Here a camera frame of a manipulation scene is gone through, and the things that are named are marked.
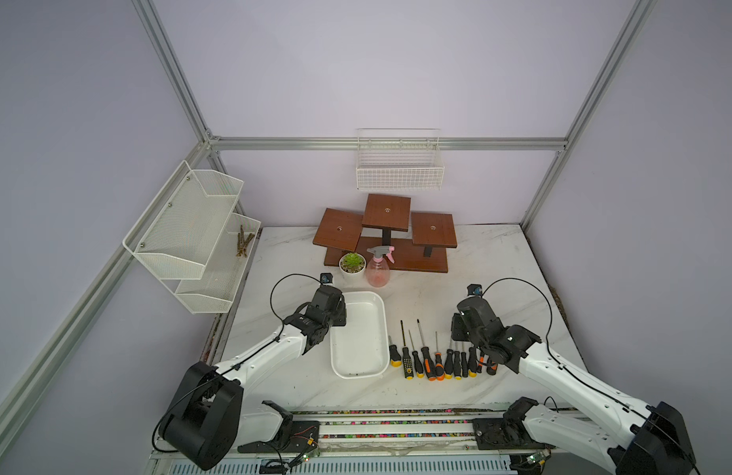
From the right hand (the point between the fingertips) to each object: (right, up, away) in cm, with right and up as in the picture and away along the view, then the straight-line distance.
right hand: (461, 324), depth 84 cm
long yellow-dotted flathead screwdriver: (-15, -12, 0) cm, 20 cm away
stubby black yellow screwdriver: (-19, -10, +2) cm, 21 cm away
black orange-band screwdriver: (-6, -13, 0) cm, 14 cm away
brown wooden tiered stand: (-9, +25, +14) cm, 30 cm away
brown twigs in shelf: (-70, +24, +14) cm, 75 cm away
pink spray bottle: (-24, +15, +15) cm, 32 cm away
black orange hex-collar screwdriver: (-9, -13, -1) cm, 16 cm away
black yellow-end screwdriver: (-1, -12, 0) cm, 12 cm away
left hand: (-37, +4, +5) cm, 38 cm away
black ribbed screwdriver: (-3, -12, 0) cm, 13 cm away
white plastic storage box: (-29, -9, +6) cm, 31 cm away
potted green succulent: (-33, +16, +14) cm, 39 cm away
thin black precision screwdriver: (-13, -12, +2) cm, 17 cm away
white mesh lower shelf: (-72, +15, +6) cm, 74 cm away
